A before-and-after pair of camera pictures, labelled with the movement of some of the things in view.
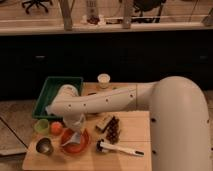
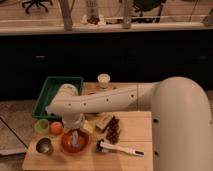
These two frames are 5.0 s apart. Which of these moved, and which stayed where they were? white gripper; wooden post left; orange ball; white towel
Moved: white towel
Stayed: white gripper; wooden post left; orange ball
